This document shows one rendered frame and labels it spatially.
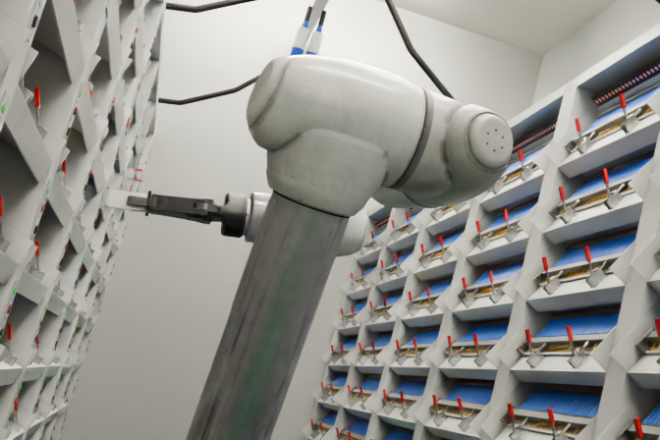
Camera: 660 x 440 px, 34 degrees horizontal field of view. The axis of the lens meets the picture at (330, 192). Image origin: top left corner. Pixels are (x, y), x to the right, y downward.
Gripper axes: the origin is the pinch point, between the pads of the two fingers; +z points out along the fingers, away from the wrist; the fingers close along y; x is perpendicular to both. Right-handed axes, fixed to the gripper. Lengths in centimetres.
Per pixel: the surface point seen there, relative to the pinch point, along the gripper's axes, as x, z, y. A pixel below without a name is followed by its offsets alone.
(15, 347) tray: -27, 23, 93
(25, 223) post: -3.6, 18.3, 23.3
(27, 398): -42, 24, 163
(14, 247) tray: -8.4, 19.5, 23.0
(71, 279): -4, 16, 163
